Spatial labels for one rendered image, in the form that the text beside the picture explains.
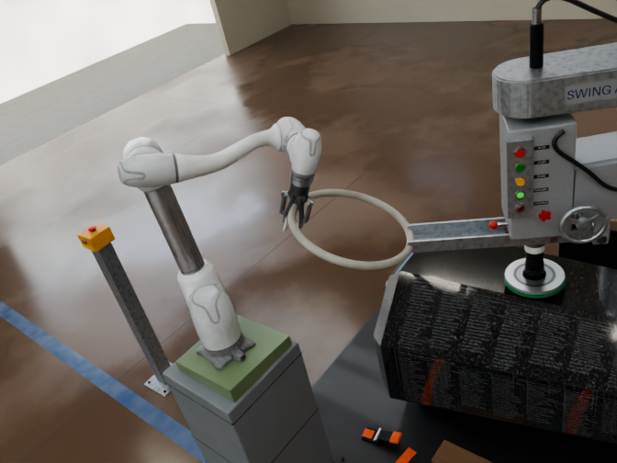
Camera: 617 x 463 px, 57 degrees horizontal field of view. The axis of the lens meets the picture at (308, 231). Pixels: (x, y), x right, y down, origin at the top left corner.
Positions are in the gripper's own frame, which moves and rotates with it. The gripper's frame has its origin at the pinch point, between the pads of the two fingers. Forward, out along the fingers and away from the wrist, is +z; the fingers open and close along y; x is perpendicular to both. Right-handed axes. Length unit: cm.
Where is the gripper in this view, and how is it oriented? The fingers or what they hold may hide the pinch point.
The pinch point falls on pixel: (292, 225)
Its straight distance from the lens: 225.1
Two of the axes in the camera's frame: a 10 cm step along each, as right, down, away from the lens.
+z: -1.8, 8.0, 5.8
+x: 3.7, -4.9, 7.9
